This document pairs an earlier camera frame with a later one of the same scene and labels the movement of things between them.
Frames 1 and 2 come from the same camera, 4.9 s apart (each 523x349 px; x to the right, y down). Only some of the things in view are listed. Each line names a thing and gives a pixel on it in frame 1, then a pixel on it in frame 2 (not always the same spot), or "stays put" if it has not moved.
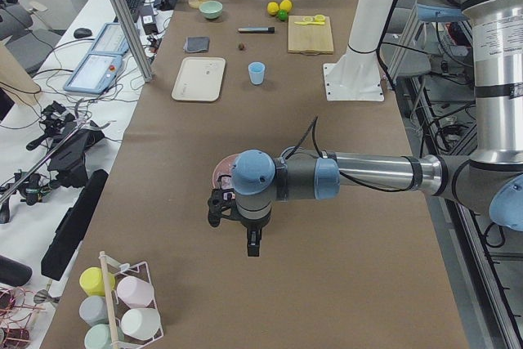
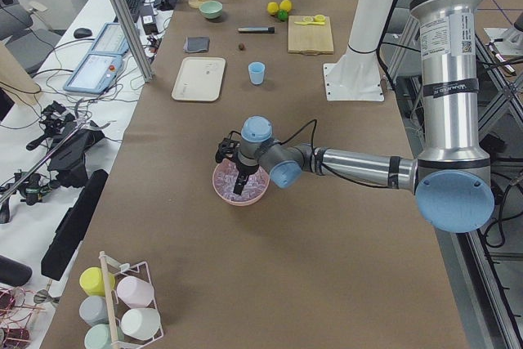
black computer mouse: [82, 33] stays put
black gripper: [221, 204] to [228, 146]
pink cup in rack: [135, 291] stays put
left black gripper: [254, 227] to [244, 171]
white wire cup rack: [134, 310] stays put
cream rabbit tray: [199, 79] stays put
